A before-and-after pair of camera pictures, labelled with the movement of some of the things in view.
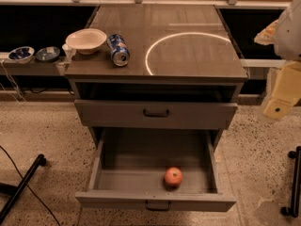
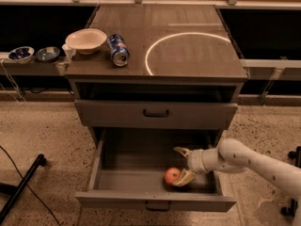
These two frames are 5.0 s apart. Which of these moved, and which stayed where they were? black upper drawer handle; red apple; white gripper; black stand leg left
Moved: white gripper
Stayed: red apple; black stand leg left; black upper drawer handle
